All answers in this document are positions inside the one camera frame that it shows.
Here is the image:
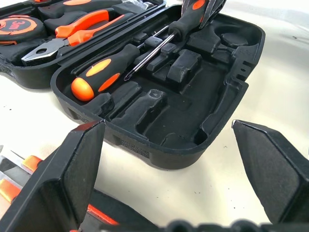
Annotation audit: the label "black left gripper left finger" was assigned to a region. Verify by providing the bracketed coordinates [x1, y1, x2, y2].
[0, 120, 106, 232]

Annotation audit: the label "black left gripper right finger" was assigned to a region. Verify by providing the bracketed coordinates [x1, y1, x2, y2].
[231, 119, 309, 225]

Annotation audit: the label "orange black screwdriver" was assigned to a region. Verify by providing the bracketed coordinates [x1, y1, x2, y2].
[71, 25, 169, 102]
[124, 0, 207, 82]

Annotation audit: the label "black plastic tool case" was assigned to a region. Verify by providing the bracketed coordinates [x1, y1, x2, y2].
[0, 0, 266, 170]

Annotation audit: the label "silver orange tool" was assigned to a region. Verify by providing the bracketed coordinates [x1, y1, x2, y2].
[0, 145, 46, 206]

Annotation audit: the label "black tool with orange stripe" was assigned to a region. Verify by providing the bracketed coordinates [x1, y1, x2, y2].
[85, 188, 152, 232]

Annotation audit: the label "orange black tape measure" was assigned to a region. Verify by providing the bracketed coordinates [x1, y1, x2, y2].
[0, 16, 46, 46]

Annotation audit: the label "orange handled pliers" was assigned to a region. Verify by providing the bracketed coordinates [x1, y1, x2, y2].
[21, 9, 125, 66]

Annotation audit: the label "black orange tool handle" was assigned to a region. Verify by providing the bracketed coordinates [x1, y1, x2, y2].
[37, 0, 124, 21]

